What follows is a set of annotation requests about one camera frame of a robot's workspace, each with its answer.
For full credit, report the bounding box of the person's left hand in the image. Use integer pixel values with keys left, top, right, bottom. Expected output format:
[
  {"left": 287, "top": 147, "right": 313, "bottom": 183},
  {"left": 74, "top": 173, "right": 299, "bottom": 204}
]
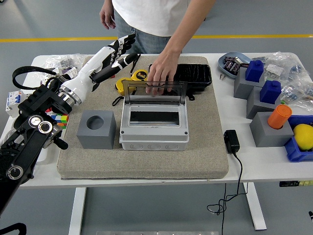
[{"left": 146, "top": 50, "right": 183, "bottom": 97}]

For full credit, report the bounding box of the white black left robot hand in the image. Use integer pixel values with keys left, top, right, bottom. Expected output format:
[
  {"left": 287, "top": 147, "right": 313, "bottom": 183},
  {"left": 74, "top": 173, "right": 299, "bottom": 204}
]
[{"left": 60, "top": 33, "right": 138, "bottom": 105}]

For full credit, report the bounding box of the person's right hand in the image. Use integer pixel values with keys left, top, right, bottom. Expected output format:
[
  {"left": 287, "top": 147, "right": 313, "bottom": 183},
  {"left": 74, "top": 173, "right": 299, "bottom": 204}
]
[{"left": 99, "top": 3, "right": 117, "bottom": 30}]

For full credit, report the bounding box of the smoked transparent box lid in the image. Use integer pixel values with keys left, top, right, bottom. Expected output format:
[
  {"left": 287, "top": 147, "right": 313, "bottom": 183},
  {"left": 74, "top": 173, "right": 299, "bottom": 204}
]
[{"left": 121, "top": 80, "right": 188, "bottom": 106}]

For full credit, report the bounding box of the grey plastic junction box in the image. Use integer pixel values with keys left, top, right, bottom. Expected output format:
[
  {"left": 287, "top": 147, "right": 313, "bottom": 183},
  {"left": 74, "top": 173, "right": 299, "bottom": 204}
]
[{"left": 119, "top": 99, "right": 190, "bottom": 151}]

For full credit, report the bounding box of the orange cylinder battery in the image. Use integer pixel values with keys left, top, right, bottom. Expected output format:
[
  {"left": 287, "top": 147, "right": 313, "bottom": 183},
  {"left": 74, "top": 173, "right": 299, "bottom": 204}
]
[{"left": 267, "top": 104, "right": 293, "bottom": 130}]

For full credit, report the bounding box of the white purple socket package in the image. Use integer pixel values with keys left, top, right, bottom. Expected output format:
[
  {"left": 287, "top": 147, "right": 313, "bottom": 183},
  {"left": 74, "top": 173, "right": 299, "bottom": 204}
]
[{"left": 40, "top": 67, "right": 79, "bottom": 82}]

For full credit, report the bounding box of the yellow tape measure, 5m label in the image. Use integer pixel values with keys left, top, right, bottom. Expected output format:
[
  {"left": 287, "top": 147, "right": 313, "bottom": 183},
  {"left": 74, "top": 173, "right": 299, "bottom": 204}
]
[{"left": 130, "top": 54, "right": 149, "bottom": 83}]

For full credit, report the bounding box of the clear bag of screws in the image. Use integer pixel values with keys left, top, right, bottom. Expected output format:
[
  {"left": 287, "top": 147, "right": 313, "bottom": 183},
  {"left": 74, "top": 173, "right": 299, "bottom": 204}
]
[{"left": 43, "top": 53, "right": 86, "bottom": 73}]

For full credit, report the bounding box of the black table control panel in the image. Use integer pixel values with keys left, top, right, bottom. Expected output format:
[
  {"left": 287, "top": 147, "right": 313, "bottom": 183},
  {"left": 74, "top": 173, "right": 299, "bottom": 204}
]
[{"left": 279, "top": 180, "right": 313, "bottom": 188}]

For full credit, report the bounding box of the yellow tape measure, small label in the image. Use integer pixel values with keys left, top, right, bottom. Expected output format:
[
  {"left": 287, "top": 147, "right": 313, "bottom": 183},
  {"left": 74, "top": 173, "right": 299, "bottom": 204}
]
[{"left": 112, "top": 77, "right": 137, "bottom": 106}]

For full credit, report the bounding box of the person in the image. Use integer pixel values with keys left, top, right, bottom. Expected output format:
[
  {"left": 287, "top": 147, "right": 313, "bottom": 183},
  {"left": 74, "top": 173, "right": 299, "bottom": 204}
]
[{"left": 99, "top": 0, "right": 217, "bottom": 54}]

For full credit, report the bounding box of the white table leg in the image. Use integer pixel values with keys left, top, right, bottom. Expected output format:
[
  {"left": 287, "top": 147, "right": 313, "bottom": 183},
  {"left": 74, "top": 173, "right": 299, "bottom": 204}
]
[
  {"left": 68, "top": 187, "right": 87, "bottom": 235},
  {"left": 243, "top": 182, "right": 267, "bottom": 231}
]

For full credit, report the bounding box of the blue-grey shallow bowl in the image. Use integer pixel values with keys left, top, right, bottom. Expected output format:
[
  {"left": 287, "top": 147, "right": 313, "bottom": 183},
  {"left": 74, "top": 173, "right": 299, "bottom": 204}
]
[{"left": 217, "top": 51, "right": 252, "bottom": 79}]

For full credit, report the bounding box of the blue plastic bin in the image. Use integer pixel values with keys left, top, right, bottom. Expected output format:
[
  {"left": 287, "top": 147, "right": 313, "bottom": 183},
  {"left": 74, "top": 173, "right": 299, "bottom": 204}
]
[{"left": 284, "top": 115, "right": 313, "bottom": 163}]

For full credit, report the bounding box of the grey block with round hole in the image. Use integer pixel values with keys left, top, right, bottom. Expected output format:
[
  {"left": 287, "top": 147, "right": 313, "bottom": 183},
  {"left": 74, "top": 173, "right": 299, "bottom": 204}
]
[{"left": 76, "top": 110, "right": 117, "bottom": 150}]

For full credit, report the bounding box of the silver foil packet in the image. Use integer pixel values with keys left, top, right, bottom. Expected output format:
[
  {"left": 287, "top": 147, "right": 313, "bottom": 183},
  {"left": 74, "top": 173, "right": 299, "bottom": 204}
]
[{"left": 234, "top": 56, "right": 249, "bottom": 67}]

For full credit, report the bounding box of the yellow fruit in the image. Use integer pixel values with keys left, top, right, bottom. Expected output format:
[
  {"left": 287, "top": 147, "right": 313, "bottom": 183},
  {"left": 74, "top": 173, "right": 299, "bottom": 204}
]
[{"left": 292, "top": 123, "right": 313, "bottom": 151}]

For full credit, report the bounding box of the white circuit breaker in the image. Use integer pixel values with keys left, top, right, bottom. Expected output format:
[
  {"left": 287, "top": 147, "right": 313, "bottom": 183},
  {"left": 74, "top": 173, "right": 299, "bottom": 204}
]
[{"left": 5, "top": 90, "right": 25, "bottom": 118}]

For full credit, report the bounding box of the grey holder block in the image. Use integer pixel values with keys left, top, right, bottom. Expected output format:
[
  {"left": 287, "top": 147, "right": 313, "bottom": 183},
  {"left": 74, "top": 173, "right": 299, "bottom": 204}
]
[
  {"left": 246, "top": 86, "right": 284, "bottom": 120},
  {"left": 249, "top": 112, "right": 294, "bottom": 148},
  {"left": 233, "top": 67, "right": 266, "bottom": 100}
]

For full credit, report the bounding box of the blue stepped block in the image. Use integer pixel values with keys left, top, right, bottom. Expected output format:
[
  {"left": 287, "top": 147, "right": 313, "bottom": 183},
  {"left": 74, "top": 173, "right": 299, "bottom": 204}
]
[
  {"left": 245, "top": 60, "right": 265, "bottom": 82},
  {"left": 259, "top": 80, "right": 282, "bottom": 103}
]

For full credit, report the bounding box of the grey-brown fabric mat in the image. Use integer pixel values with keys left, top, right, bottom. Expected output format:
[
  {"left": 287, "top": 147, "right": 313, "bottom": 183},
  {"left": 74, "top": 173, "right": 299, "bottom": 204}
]
[{"left": 56, "top": 55, "right": 230, "bottom": 181}]

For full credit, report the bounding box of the clear bag of white parts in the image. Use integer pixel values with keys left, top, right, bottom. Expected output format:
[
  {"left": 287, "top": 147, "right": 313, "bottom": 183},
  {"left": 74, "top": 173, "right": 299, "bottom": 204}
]
[{"left": 264, "top": 63, "right": 285, "bottom": 77}]

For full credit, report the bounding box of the clear bag of blue parts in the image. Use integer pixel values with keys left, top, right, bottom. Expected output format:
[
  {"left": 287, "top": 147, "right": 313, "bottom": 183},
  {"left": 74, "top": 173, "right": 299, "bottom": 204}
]
[{"left": 280, "top": 82, "right": 313, "bottom": 111}]

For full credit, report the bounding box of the large clear plastic bag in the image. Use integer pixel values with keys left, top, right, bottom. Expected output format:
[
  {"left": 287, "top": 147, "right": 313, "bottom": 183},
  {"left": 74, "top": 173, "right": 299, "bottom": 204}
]
[{"left": 251, "top": 50, "right": 311, "bottom": 83}]

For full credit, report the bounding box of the black plastic enclosure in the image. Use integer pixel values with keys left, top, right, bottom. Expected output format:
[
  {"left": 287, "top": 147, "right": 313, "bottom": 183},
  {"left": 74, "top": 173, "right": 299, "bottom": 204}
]
[{"left": 148, "top": 63, "right": 212, "bottom": 101}]

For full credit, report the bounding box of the black power adapter with cord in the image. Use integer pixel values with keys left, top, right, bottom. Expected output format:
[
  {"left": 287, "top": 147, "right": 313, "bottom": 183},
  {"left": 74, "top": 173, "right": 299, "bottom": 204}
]
[{"left": 206, "top": 129, "right": 249, "bottom": 235}]

